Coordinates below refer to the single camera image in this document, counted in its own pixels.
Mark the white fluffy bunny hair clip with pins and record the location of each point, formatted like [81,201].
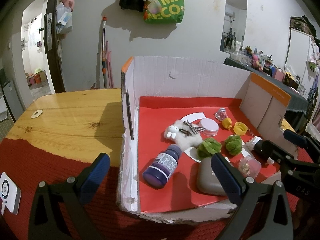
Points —
[184,134]

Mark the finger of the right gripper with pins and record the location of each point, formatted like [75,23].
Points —
[300,139]
[277,154]

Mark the dark blue ink bottle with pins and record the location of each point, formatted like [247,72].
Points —
[163,167]

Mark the red knitted table cloth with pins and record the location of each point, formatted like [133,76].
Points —
[286,216]

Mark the small tag on table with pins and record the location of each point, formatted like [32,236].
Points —
[37,113]

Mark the white round tin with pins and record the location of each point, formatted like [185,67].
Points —
[210,127]

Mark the wall mirror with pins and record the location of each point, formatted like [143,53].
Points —
[234,26]

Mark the black door frame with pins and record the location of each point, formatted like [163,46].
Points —
[51,43]

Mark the dark cloth side table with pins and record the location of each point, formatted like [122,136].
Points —
[297,102]

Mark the green tote bag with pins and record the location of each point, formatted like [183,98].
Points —
[163,11]

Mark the white square charger device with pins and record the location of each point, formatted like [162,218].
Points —
[10,195]

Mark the yellow pink doll figure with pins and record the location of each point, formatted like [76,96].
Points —
[225,120]

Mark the mop handle pole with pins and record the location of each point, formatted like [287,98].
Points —
[106,57]

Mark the clear plastic small box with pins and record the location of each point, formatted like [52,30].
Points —
[249,166]

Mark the yellow bottle cap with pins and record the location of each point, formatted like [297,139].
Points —
[240,128]

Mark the green scrunchie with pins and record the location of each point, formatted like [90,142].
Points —
[208,147]
[233,145]

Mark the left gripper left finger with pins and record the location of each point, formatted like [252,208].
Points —
[88,181]

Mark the white black socks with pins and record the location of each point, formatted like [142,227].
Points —
[256,144]

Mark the white wardrobe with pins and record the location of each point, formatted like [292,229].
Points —
[302,60]

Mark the grey eye shadow case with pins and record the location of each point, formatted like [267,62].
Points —
[207,181]

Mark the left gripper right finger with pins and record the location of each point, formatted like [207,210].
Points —
[232,181]

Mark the orange cardboard box tray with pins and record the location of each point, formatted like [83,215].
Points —
[177,112]

